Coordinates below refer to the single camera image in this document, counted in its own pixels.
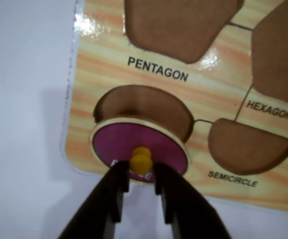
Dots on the wooden shape puzzle board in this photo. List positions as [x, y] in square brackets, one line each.
[163, 84]

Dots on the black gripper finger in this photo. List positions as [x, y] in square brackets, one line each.
[186, 209]
[104, 204]

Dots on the purple oval piece yellow pin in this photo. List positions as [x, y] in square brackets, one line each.
[119, 139]

